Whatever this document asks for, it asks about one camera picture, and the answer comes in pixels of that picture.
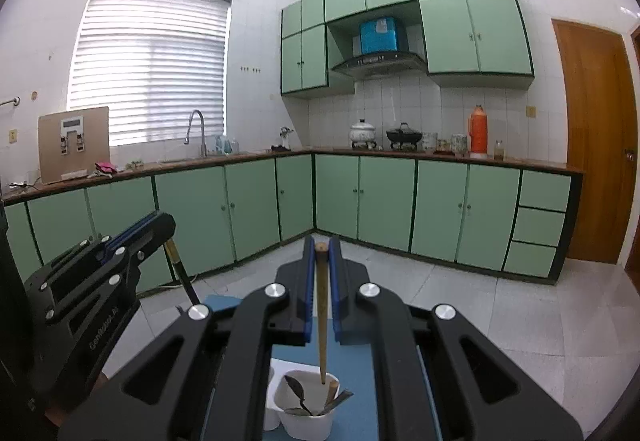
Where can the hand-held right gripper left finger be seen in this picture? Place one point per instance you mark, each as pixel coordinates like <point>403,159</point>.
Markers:
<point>307,281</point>

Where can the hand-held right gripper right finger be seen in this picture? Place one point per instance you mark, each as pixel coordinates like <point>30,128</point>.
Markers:
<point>337,281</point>

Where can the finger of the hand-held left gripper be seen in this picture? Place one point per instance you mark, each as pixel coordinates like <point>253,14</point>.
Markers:
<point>75,255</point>
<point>150,236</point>

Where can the wooden chopstick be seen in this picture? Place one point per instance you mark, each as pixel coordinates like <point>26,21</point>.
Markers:
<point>322,321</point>
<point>333,387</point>
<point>180,271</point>

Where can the metal spoon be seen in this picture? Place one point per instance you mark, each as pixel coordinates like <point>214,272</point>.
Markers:
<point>296,391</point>

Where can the white utensil holder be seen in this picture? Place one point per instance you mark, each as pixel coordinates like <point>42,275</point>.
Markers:
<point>305,426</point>

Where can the red cloth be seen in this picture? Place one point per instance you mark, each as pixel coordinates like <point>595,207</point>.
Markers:
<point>106,167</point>

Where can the blue table mat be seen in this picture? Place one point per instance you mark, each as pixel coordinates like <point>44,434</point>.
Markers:
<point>350,371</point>

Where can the metal kitchen faucet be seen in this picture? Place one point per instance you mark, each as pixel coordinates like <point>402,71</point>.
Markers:
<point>203,141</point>

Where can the clear glass cups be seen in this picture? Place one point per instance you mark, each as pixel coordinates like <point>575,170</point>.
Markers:
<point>227,146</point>

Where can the green base cabinets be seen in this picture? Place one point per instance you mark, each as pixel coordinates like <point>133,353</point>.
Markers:
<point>440,206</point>

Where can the white cooking pot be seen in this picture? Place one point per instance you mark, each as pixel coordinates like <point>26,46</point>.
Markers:
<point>362,131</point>

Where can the black cooking pot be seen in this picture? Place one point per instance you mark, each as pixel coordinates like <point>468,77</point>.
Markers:
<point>404,136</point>

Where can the patterned ceramic mug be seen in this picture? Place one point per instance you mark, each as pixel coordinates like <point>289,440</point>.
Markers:
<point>459,145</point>
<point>430,142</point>

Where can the white window blinds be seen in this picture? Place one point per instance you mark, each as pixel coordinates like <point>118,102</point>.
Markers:
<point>150,66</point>

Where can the orange thermos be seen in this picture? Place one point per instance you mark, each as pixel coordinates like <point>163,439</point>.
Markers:
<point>478,136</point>

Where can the small glass jar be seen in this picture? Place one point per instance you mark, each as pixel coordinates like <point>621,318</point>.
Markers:
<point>499,151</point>

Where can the range hood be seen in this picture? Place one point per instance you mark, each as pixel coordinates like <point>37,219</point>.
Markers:
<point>380,63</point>

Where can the blue box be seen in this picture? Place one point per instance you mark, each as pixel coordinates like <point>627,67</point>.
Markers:
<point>382,36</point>

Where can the wooden door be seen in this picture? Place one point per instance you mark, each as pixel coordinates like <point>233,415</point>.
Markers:
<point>595,146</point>

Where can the wall towel bar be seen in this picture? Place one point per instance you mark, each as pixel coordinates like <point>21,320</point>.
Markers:
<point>10,102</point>

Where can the wall hooks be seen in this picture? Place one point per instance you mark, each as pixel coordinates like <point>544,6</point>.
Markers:
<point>250,69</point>

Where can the green wall cabinets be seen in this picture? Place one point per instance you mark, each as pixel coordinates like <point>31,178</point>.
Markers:
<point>495,36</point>

